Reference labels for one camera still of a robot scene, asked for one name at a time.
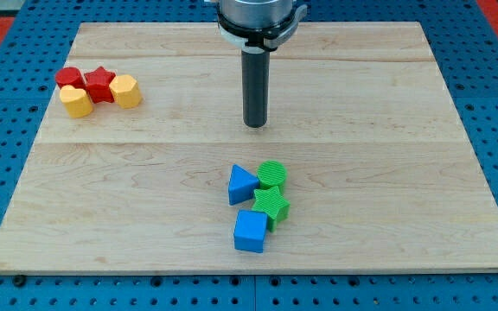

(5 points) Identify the yellow octagon block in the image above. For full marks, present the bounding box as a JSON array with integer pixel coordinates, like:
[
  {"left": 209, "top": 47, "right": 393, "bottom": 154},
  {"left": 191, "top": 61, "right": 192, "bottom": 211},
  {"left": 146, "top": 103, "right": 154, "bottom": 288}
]
[{"left": 109, "top": 74, "right": 143, "bottom": 109}]

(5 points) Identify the green star block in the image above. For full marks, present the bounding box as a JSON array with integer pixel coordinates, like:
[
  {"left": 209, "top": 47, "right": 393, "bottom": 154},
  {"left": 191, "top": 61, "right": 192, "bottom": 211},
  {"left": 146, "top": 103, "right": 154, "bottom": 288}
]
[{"left": 252, "top": 186, "right": 291, "bottom": 232}]

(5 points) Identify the yellow heart block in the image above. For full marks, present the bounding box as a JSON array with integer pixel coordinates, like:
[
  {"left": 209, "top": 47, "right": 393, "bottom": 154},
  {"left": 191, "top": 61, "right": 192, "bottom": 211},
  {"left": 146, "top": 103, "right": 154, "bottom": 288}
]
[{"left": 59, "top": 85, "right": 93, "bottom": 118}]

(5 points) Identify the green cylinder block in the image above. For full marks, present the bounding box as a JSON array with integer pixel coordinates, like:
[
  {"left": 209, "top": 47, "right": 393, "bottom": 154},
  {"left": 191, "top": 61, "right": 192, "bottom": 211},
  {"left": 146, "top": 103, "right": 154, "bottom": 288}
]
[{"left": 257, "top": 160, "right": 288, "bottom": 194}]

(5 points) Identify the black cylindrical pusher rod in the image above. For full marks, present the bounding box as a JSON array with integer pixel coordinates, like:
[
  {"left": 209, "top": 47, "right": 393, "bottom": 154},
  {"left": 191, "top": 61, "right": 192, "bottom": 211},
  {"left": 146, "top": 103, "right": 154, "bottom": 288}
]
[{"left": 241, "top": 51, "right": 270, "bottom": 128}]

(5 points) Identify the red star block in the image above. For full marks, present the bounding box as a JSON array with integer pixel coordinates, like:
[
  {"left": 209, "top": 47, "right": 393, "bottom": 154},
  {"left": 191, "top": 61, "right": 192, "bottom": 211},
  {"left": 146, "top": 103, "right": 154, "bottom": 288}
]
[{"left": 84, "top": 67, "right": 116, "bottom": 104}]

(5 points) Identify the red cylinder block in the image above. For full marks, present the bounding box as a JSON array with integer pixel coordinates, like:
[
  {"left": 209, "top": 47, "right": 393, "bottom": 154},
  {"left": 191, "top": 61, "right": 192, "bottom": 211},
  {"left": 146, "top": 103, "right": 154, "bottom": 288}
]
[{"left": 54, "top": 67, "right": 86, "bottom": 89}]

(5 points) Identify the blue triangle block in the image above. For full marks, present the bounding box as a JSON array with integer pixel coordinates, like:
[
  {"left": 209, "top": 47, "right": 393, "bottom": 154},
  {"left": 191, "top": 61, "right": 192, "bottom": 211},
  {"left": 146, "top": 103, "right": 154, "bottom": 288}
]
[{"left": 227, "top": 164, "right": 259, "bottom": 206}]

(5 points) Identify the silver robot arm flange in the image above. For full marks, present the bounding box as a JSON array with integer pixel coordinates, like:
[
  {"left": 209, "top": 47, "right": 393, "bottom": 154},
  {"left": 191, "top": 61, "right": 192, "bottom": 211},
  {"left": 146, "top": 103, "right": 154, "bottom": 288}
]
[{"left": 213, "top": 0, "right": 308, "bottom": 54}]

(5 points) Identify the blue cube block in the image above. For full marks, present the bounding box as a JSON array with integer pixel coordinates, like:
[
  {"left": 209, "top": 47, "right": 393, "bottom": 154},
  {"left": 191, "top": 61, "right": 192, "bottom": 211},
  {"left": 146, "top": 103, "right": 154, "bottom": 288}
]
[{"left": 233, "top": 210, "right": 267, "bottom": 253}]

